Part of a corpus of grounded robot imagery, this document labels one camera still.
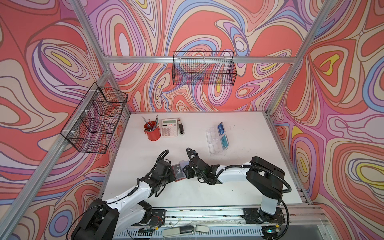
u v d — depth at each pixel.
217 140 0.96
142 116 0.96
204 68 0.96
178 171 0.89
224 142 0.90
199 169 0.67
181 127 1.04
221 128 0.98
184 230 0.67
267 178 0.48
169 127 1.08
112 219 0.41
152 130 0.93
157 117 0.96
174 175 0.87
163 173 0.68
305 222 0.74
